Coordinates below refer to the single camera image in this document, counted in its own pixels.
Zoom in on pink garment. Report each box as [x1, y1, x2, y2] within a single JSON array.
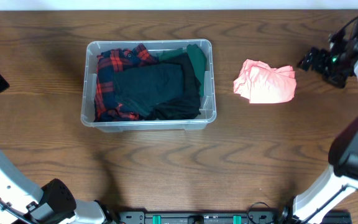
[[233, 59, 296, 104]]

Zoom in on dark green garment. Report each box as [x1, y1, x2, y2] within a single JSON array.
[[158, 44, 207, 97]]

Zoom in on black garment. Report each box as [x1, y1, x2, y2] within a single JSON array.
[[145, 53, 201, 121]]

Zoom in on clear plastic storage bin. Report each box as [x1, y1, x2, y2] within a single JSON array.
[[81, 39, 217, 133]]

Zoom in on navy garment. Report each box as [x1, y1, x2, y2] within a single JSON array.
[[113, 63, 184, 116]]

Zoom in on red navy plaid shirt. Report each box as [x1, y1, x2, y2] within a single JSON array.
[[94, 44, 159, 122]]

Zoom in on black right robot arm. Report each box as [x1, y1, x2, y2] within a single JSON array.
[[274, 16, 358, 223]]

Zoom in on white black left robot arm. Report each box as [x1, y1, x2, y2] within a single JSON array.
[[0, 150, 119, 223]]

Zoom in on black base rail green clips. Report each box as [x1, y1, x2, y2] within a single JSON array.
[[113, 211, 352, 224]]

